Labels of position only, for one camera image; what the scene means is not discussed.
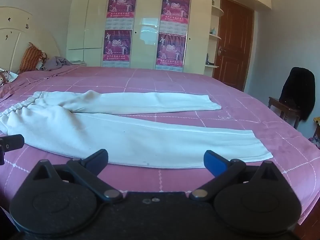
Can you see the white pants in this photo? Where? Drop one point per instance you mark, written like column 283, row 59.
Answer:
column 125, row 135

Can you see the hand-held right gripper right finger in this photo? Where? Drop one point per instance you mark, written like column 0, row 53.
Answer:
column 215, row 162

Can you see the small teal vase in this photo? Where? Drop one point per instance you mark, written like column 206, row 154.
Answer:
column 213, row 31

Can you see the cream bed headboard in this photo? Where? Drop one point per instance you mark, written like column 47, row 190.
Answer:
column 15, row 30

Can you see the grey crumpled cloth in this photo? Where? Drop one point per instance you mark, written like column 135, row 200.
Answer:
column 57, row 63

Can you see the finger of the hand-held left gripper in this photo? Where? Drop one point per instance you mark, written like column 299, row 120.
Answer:
column 12, row 142

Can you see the purple calendar poster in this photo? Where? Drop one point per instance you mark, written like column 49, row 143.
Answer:
column 121, row 3
column 171, row 47
column 117, row 45
column 175, row 7

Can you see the white patterned pillow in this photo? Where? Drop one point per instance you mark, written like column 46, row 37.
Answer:
column 6, row 76

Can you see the pink checked bed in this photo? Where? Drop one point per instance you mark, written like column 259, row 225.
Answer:
column 175, row 80

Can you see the cream glossy wardrobe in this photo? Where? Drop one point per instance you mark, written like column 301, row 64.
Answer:
column 147, row 17

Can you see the orange striped pillow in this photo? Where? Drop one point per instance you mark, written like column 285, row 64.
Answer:
column 30, row 57

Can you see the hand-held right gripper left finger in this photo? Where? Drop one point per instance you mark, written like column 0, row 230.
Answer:
column 98, row 158

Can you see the dark shelf ornament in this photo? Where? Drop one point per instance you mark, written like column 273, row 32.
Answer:
column 208, row 61

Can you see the colourful bedside clutter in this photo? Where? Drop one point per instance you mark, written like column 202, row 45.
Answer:
column 316, row 132

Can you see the brown wooden door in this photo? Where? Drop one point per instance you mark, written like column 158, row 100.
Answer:
column 232, row 42

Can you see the pale folded linens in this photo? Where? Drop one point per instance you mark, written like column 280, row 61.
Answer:
column 77, row 63

